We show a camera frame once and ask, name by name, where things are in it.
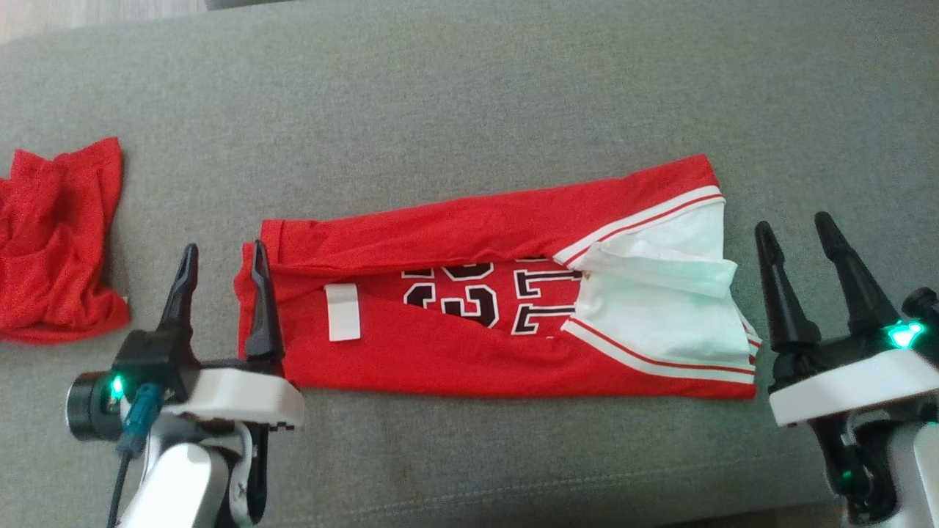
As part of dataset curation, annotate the red Bulls basketball jersey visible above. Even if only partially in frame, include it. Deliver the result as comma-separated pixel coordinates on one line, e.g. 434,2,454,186
235,154,764,400

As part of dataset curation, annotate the teal cable connector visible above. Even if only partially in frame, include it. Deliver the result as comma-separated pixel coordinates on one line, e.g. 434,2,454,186
116,383,167,460

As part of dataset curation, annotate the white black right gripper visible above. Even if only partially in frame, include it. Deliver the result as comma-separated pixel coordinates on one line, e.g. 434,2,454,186
756,212,939,428

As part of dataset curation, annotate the large grey sofa chaise cushion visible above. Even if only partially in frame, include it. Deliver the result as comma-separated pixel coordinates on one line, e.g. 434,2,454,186
0,0,939,528

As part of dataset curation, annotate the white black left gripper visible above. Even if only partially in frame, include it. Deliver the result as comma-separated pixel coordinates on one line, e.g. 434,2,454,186
156,240,305,431

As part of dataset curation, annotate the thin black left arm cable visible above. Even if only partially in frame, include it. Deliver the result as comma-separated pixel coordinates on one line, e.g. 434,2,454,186
106,440,136,528

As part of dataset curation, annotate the plain red mesh garment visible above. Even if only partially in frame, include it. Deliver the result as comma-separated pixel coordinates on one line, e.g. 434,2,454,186
0,137,131,345

